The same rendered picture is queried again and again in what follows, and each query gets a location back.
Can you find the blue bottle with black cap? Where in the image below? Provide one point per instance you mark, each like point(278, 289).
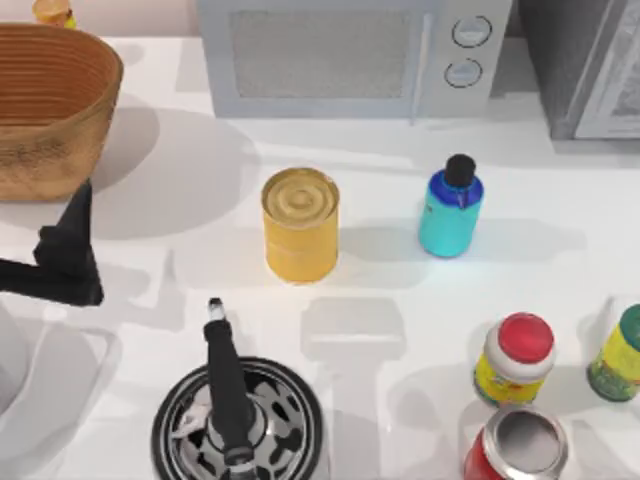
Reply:
point(447, 225)

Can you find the black frying pan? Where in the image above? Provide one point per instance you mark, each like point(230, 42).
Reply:
point(227, 380)

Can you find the microwave oven door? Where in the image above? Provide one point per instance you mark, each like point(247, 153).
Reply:
point(320, 55)

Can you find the microwave round knob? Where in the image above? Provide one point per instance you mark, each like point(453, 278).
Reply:
point(471, 31)
point(463, 73)

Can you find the yellow jar with red lid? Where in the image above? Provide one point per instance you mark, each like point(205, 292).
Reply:
point(515, 370)

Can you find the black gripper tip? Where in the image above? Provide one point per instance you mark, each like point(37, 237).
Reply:
point(70, 265)

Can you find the pale microwave oven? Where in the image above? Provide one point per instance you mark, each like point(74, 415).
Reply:
point(495, 45)

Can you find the brown woven basket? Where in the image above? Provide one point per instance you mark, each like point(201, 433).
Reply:
point(55, 145)

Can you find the red can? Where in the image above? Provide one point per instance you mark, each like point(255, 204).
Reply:
point(520, 442)

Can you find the green and yellow can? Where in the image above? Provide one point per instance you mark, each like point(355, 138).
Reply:
point(617, 367)

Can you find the orange and yellow bottle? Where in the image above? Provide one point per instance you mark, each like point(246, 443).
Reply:
point(50, 11)

